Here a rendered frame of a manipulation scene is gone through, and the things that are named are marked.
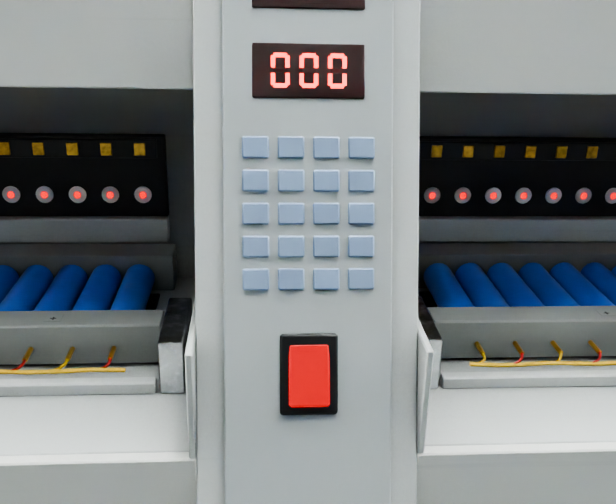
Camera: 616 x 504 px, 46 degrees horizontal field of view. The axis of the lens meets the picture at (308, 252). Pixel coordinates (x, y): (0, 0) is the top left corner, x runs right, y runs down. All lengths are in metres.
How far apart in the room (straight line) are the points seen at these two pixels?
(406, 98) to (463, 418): 0.15
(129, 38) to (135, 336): 0.15
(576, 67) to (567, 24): 0.02
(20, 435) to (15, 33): 0.17
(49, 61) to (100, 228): 0.17
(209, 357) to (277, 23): 0.14
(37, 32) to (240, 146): 0.10
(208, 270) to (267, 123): 0.07
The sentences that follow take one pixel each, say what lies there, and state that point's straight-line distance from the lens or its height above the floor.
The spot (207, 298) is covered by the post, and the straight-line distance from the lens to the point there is 0.30.
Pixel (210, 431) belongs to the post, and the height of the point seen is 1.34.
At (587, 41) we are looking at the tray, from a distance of 0.35.
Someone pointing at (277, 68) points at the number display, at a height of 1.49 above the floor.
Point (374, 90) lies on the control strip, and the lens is 0.30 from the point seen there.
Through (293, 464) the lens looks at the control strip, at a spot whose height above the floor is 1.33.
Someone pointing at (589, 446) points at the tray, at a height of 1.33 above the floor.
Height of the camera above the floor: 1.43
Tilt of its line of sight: 3 degrees down
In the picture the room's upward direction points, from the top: straight up
